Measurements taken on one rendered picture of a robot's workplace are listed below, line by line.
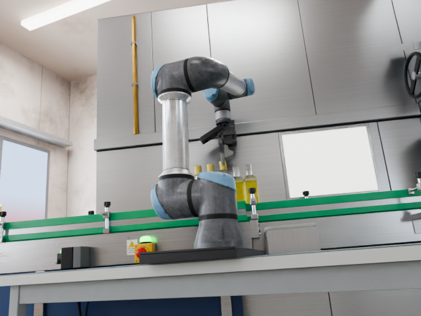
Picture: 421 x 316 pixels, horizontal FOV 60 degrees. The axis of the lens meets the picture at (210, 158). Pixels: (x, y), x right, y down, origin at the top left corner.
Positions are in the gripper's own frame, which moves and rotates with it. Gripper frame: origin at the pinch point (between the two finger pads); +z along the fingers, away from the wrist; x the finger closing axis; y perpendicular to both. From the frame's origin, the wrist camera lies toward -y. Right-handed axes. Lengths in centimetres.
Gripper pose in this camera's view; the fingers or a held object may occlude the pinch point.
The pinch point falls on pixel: (222, 163)
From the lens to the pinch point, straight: 165.9
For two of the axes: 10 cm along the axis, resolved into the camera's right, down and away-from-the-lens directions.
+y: 9.9, -1.0, -0.7
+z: 0.8, 9.6, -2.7
